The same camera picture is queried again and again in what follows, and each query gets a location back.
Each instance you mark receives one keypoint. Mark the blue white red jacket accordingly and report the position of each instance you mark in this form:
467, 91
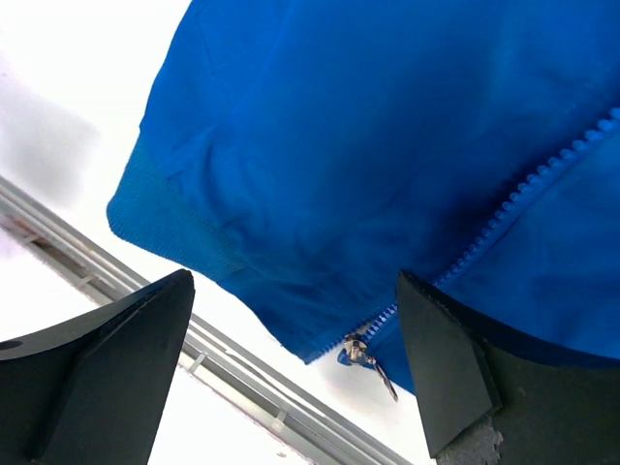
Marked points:
301, 154

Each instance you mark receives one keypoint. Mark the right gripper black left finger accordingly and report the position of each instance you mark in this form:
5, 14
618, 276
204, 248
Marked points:
92, 390

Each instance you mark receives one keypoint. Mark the aluminium table front rail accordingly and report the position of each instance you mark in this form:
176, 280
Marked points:
208, 355

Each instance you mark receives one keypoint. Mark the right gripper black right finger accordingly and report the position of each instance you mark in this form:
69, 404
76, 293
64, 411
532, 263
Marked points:
490, 394

